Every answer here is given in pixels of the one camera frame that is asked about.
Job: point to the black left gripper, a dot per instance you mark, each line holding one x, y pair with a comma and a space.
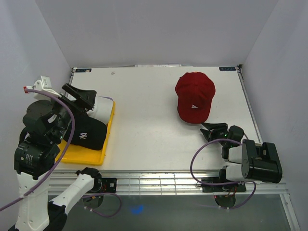
84, 100

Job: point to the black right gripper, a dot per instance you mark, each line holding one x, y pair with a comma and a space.
213, 126

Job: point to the white baseball cap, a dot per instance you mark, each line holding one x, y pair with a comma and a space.
102, 109

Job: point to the black baseball cap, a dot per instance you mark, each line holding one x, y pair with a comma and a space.
89, 132

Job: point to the red baseball cap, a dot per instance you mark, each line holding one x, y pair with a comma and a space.
195, 92

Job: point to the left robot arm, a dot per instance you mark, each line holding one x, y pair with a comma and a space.
46, 123

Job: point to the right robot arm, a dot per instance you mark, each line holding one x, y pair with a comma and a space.
250, 160

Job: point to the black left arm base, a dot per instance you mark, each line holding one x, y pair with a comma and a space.
107, 185

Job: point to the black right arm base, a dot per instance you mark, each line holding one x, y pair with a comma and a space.
224, 195

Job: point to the yellow plastic tray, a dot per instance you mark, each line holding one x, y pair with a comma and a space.
84, 156

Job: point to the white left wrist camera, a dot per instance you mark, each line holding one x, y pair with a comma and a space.
43, 84

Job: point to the aluminium table edge rail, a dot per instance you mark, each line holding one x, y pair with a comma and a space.
138, 183

